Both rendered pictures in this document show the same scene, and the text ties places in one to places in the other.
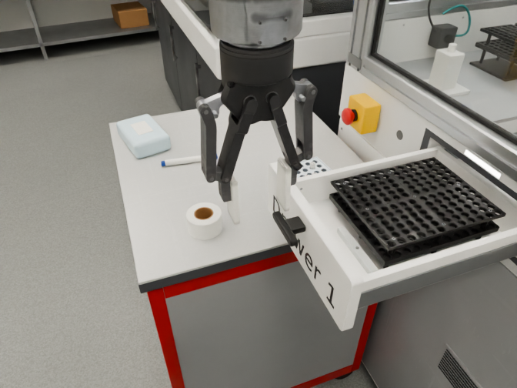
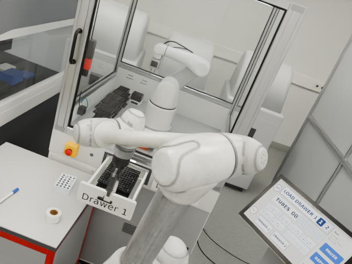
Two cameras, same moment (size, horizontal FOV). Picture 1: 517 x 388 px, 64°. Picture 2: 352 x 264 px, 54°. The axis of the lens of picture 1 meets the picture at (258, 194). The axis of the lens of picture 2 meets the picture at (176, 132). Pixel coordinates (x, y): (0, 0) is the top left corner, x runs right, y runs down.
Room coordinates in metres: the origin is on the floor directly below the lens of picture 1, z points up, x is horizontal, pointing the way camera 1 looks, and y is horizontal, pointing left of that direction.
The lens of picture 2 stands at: (-0.21, 1.10, 1.97)
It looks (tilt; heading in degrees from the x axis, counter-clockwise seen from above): 25 degrees down; 292
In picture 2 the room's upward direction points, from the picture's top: 20 degrees clockwise
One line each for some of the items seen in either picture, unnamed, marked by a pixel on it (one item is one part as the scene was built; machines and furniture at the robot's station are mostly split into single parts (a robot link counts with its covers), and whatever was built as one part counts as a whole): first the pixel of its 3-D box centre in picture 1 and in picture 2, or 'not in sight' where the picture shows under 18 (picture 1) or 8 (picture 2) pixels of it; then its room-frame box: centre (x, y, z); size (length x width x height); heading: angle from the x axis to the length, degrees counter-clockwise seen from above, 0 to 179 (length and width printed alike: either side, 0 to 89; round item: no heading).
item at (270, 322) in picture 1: (242, 262); (18, 240); (0.87, 0.05, 0.38); 0.62 x 0.58 x 0.76; 20
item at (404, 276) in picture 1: (414, 212); (119, 180); (0.55, -0.27, 0.86); 0.40 x 0.26 x 0.06; 110
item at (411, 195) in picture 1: (410, 210); (118, 180); (0.55, -0.26, 0.87); 0.22 x 0.18 x 0.06; 110
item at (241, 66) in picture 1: (257, 79); (120, 163); (0.42, 0.00, 1.16); 0.08 x 0.07 x 0.09; 111
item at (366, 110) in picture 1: (361, 113); (70, 149); (0.89, -0.25, 0.88); 0.07 x 0.05 x 0.07; 20
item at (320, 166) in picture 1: (303, 178); (65, 183); (0.76, -0.10, 0.78); 0.12 x 0.08 x 0.04; 117
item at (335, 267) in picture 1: (305, 236); (106, 200); (0.48, -0.08, 0.87); 0.29 x 0.02 x 0.11; 20
